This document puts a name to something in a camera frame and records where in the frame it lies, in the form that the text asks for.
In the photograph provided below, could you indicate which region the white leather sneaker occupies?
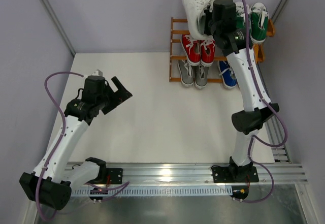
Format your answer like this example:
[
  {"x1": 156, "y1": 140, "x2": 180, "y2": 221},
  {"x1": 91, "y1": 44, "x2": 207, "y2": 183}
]
[{"x1": 182, "y1": 0, "x2": 210, "y2": 40}]

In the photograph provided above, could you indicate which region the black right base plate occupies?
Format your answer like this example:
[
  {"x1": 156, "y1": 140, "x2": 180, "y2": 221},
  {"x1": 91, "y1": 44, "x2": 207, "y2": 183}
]
[{"x1": 211, "y1": 164, "x2": 259, "y2": 183}]

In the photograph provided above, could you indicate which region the right controller board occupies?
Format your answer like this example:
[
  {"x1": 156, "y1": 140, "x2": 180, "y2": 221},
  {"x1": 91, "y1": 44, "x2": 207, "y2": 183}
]
[{"x1": 231, "y1": 186, "x2": 249, "y2": 201}]

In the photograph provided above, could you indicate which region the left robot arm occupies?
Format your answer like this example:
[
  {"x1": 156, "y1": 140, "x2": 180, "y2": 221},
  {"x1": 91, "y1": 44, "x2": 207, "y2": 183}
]
[{"x1": 19, "y1": 75, "x2": 132, "y2": 211}]

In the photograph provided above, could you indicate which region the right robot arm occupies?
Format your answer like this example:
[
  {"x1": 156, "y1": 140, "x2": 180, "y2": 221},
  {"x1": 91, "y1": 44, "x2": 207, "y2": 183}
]
[{"x1": 205, "y1": 0, "x2": 279, "y2": 183}]

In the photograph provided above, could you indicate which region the slotted grey cable duct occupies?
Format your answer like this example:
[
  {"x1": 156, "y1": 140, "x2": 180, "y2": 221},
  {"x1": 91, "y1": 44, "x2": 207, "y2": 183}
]
[{"x1": 72, "y1": 185, "x2": 232, "y2": 197}]

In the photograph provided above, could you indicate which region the red canvas sneaker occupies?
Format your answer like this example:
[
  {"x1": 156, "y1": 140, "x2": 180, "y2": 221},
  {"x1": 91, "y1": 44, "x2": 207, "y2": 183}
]
[
  {"x1": 181, "y1": 35, "x2": 201, "y2": 67},
  {"x1": 200, "y1": 39, "x2": 215, "y2": 67}
]

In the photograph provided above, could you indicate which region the grey canvas sneaker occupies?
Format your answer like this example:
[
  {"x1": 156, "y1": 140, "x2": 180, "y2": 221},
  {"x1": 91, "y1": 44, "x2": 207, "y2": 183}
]
[
  {"x1": 194, "y1": 65, "x2": 209, "y2": 89},
  {"x1": 177, "y1": 59, "x2": 193, "y2": 87}
]

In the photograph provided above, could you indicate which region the aluminium mounting rail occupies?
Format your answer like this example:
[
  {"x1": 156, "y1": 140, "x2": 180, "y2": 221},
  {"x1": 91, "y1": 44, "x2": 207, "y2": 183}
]
[{"x1": 107, "y1": 163, "x2": 308, "y2": 186}]

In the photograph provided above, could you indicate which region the controller board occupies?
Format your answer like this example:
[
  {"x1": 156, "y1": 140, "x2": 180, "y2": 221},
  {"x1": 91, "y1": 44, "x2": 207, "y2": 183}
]
[
  {"x1": 231, "y1": 186, "x2": 249, "y2": 201},
  {"x1": 89, "y1": 188, "x2": 108, "y2": 201}
]

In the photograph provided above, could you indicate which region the wooden shoe shelf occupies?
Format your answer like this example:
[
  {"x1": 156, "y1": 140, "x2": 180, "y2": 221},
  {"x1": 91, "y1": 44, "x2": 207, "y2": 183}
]
[{"x1": 168, "y1": 17, "x2": 276, "y2": 83}]

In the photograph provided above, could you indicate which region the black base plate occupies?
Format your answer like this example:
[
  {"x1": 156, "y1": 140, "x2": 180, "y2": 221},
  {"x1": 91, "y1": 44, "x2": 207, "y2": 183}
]
[
  {"x1": 211, "y1": 164, "x2": 259, "y2": 183},
  {"x1": 102, "y1": 168, "x2": 123, "y2": 185}
]

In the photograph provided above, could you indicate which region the blue canvas sneaker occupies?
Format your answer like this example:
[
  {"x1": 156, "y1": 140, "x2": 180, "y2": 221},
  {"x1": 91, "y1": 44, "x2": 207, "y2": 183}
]
[{"x1": 218, "y1": 61, "x2": 237, "y2": 89}]

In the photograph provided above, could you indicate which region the left controller board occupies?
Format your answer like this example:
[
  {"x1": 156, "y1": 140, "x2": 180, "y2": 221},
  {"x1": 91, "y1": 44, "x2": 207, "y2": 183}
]
[{"x1": 89, "y1": 188, "x2": 108, "y2": 201}]

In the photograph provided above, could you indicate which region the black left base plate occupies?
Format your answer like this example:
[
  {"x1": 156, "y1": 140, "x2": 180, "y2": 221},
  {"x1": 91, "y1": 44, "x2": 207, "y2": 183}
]
[{"x1": 102, "y1": 168, "x2": 123, "y2": 185}]

